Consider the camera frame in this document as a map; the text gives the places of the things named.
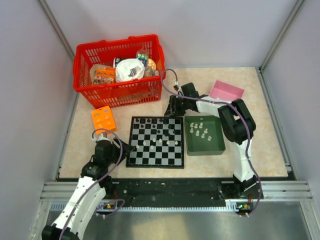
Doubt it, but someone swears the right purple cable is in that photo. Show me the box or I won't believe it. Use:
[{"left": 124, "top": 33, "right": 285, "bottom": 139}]
[{"left": 160, "top": 68, "right": 263, "bottom": 218}]

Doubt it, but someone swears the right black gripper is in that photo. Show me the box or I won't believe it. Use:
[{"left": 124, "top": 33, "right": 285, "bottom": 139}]
[{"left": 164, "top": 96, "right": 190, "bottom": 118}]

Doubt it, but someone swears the pink box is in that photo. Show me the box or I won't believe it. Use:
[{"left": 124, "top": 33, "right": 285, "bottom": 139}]
[{"left": 208, "top": 80, "right": 245, "bottom": 101}]

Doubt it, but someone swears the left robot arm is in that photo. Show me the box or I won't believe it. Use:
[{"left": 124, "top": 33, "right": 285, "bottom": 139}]
[{"left": 41, "top": 128, "right": 137, "bottom": 240}]

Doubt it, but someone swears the orange snack box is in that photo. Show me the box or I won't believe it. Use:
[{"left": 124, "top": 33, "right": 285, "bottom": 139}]
[{"left": 89, "top": 64, "right": 116, "bottom": 85}]

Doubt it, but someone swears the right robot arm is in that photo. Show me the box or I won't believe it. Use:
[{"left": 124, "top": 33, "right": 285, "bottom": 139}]
[{"left": 164, "top": 83, "right": 263, "bottom": 199}]

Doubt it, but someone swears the red plastic shopping basket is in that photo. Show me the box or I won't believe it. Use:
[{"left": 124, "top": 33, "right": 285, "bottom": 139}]
[{"left": 73, "top": 34, "right": 166, "bottom": 109}]

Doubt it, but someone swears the white plastic bag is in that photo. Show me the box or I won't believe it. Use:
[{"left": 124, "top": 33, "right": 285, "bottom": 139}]
[{"left": 115, "top": 58, "right": 145, "bottom": 83}]

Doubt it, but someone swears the black and white chessboard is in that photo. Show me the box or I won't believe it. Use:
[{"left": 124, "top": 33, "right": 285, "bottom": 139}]
[{"left": 126, "top": 116, "right": 185, "bottom": 169}]

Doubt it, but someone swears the purple cable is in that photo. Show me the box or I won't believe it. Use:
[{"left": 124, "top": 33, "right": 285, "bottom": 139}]
[
  {"left": 160, "top": 68, "right": 263, "bottom": 218},
  {"left": 58, "top": 129, "right": 126, "bottom": 240}
]

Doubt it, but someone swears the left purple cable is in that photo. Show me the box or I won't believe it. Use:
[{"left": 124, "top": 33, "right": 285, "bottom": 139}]
[{"left": 58, "top": 129, "right": 126, "bottom": 240}]

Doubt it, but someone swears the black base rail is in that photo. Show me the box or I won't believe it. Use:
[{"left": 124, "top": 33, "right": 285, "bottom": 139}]
[{"left": 98, "top": 176, "right": 264, "bottom": 208}]

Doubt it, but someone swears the dark green tray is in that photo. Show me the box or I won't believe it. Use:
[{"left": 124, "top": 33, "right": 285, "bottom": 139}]
[{"left": 184, "top": 115, "right": 226, "bottom": 156}]

